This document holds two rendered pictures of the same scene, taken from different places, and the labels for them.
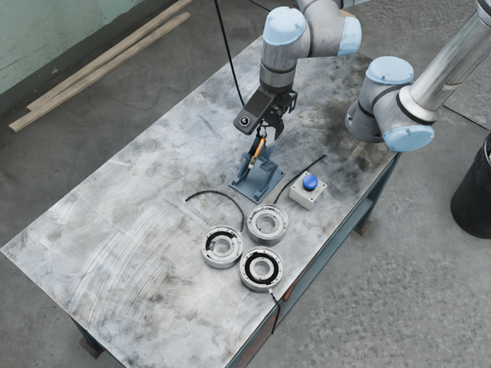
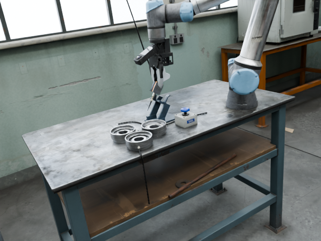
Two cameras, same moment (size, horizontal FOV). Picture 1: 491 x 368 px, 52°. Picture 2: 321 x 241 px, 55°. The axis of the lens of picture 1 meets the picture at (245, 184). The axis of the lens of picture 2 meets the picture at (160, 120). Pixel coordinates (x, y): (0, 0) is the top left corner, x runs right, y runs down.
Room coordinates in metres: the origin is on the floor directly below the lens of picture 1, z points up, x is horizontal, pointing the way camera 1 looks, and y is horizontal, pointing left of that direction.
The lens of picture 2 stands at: (-0.44, -0.62, 1.31)
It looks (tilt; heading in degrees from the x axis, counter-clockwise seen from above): 21 degrees down; 26
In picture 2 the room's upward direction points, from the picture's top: 7 degrees counter-clockwise
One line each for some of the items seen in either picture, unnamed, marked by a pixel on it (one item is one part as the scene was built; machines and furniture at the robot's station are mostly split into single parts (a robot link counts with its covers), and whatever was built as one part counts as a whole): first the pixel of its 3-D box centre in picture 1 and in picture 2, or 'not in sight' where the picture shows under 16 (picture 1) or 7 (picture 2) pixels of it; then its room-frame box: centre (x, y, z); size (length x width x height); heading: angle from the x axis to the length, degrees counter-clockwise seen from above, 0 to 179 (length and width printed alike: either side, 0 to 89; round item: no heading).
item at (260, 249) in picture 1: (261, 269); (139, 141); (0.50, -0.06, 0.82); 0.10 x 0.10 x 0.04
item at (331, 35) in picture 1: (328, 31); (179, 12); (0.84, -0.14, 1.26); 0.11 x 0.11 x 0.08; 14
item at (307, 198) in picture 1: (309, 189); (187, 118); (0.74, -0.17, 0.82); 0.08 x 0.07 x 0.05; 146
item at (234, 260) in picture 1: (222, 247); (123, 134); (0.55, 0.04, 0.82); 0.10 x 0.10 x 0.04
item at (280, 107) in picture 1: (275, 95); (159, 52); (0.80, -0.05, 1.10); 0.09 x 0.08 x 0.12; 147
